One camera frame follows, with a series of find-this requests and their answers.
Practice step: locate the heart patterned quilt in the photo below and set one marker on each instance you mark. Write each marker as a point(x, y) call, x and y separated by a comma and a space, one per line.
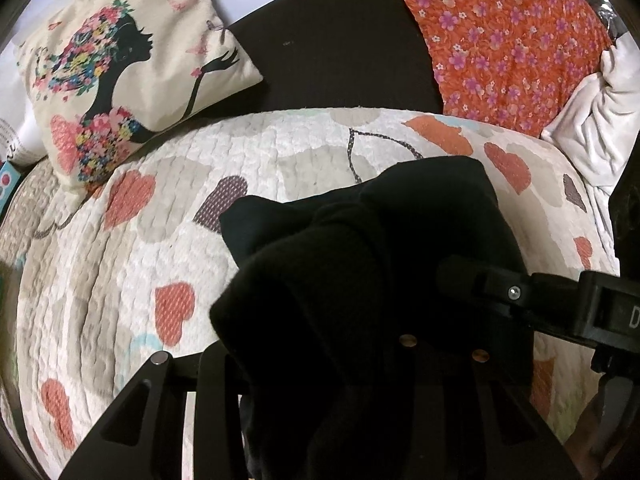
point(125, 260)

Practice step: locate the white crumpled blanket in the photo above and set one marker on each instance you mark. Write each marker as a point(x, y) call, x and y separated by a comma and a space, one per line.
point(595, 115)

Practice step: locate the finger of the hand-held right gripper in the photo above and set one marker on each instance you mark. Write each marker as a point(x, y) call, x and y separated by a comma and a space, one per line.
point(500, 287)

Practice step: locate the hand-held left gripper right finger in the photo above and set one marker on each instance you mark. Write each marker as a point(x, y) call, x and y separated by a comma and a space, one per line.
point(500, 435)

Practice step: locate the red floral cloth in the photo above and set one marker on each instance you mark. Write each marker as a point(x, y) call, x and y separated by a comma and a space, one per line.
point(500, 35)

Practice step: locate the black pants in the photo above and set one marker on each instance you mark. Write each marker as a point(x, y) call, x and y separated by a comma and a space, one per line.
point(360, 260)

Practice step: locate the printed figure pillow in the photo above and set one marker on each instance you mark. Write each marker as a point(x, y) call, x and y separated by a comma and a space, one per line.
point(125, 60)

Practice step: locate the blue dotted box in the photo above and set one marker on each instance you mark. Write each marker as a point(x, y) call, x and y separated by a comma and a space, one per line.
point(6, 187)

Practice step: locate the clear plastic bag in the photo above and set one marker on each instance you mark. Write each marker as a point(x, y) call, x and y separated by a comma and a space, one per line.
point(602, 7)

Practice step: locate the dark brown cushion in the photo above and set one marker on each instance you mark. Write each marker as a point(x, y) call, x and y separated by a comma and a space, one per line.
point(340, 45)

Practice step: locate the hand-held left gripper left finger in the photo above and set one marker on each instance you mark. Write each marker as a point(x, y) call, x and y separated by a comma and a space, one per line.
point(212, 410)

